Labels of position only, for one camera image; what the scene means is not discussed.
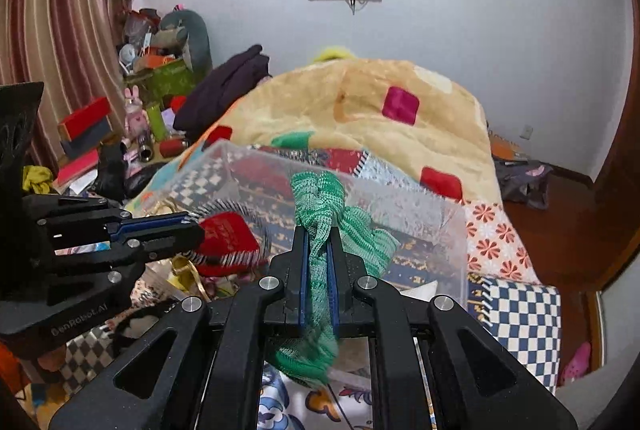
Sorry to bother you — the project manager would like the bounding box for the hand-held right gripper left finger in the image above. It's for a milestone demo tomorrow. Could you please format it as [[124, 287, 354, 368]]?
[[49, 226, 308, 430]]

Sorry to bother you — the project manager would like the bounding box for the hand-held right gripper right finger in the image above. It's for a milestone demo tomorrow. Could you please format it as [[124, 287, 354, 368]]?
[[327, 227, 587, 430]]

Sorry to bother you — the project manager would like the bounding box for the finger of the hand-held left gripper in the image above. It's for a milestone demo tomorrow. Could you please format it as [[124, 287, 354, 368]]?
[[50, 226, 207, 283], [22, 194, 190, 247]]

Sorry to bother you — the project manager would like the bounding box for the red pouch with striped trim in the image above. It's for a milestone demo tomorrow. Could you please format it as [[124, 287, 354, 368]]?
[[191, 199, 275, 280]]

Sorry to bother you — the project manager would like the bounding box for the green knitted cloth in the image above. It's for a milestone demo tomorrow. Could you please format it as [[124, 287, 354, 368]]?
[[264, 170, 401, 385]]

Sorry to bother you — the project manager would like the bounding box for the clear plastic storage box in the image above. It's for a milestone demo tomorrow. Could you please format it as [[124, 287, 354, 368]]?
[[131, 139, 470, 317]]

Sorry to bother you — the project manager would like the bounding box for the black bag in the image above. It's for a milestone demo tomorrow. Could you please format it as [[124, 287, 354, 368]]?
[[94, 142, 127, 202]]

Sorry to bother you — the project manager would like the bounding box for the green bottle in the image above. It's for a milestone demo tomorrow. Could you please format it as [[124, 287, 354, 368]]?
[[145, 102, 168, 142]]

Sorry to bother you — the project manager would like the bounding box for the pink bunny toy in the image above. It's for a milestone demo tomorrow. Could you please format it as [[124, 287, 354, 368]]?
[[123, 86, 149, 137]]

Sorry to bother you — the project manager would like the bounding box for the cartoon print sheet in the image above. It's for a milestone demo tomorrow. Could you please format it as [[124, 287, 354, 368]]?
[[259, 357, 373, 430]]

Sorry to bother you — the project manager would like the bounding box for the yellow green cloth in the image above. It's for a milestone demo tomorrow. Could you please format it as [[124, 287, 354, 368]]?
[[22, 165, 54, 195]]

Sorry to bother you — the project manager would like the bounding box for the red flat box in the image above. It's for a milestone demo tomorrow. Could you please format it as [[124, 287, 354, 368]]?
[[57, 97, 114, 157]]

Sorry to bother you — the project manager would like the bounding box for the green cardboard box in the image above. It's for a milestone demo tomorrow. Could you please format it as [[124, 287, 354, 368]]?
[[127, 59, 197, 109]]

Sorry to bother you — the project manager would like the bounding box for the dark purple clothing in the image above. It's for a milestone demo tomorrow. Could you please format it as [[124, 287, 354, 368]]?
[[172, 44, 274, 144]]

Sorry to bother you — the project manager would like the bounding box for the orange floral quilt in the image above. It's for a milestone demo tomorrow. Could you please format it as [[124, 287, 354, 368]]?
[[462, 203, 547, 286]]

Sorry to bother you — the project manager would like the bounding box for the grey plush toy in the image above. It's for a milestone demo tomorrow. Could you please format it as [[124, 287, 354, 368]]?
[[150, 9, 214, 84]]

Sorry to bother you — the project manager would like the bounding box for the blue white checkered cloth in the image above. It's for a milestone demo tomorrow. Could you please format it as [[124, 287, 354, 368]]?
[[467, 277, 563, 397]]

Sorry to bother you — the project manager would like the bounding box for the yellow patchwork blanket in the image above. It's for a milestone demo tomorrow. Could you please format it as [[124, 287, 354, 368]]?
[[125, 58, 503, 216]]

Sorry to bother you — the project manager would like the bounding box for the dark clothing pile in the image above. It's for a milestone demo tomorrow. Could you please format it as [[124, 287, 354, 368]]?
[[495, 160, 555, 211]]

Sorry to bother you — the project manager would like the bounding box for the orange notebook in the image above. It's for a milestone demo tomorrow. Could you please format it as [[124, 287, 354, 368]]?
[[489, 129, 529, 162]]

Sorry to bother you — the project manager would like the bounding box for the striped pink curtain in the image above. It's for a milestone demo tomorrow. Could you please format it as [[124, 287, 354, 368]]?
[[0, 0, 147, 173]]

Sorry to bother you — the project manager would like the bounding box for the yellow plush toy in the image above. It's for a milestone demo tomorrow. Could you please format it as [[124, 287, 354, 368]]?
[[312, 44, 357, 64]]

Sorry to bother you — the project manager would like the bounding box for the pink slipper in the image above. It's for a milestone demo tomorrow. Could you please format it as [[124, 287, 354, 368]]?
[[559, 342, 593, 387]]

